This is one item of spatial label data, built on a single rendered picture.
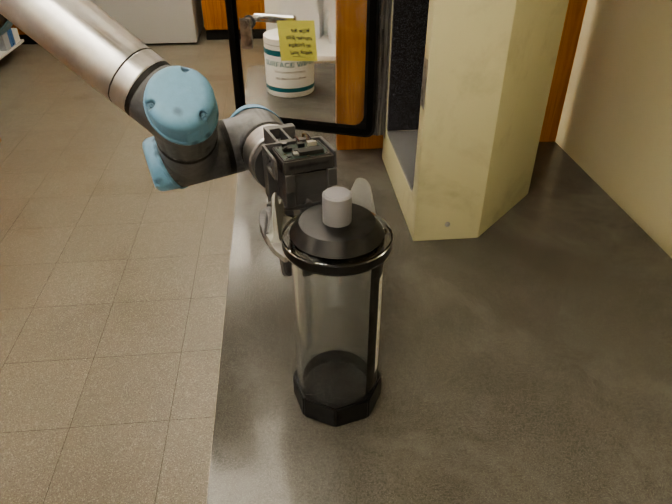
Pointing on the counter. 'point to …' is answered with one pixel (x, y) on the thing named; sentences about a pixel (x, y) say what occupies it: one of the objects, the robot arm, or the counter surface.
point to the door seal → (308, 123)
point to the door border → (365, 74)
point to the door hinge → (384, 68)
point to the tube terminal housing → (478, 113)
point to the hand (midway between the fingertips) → (336, 252)
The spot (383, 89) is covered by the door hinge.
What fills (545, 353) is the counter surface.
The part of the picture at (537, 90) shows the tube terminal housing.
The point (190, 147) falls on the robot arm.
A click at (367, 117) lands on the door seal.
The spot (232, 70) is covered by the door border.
